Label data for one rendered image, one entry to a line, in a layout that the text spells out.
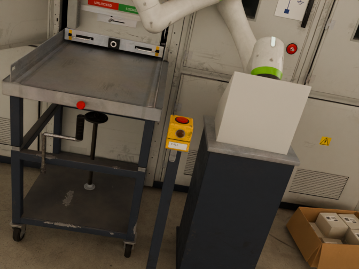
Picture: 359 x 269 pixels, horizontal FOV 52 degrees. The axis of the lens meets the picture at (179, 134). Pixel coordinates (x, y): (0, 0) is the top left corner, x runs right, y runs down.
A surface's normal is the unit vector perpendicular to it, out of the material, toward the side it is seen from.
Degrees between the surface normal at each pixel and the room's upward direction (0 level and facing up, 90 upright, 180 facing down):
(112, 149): 90
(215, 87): 90
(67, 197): 0
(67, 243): 0
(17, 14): 90
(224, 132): 90
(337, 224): 0
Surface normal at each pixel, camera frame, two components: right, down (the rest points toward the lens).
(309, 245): -0.90, -0.32
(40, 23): 0.88, 0.35
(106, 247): 0.18, -0.88
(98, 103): -0.01, 0.45
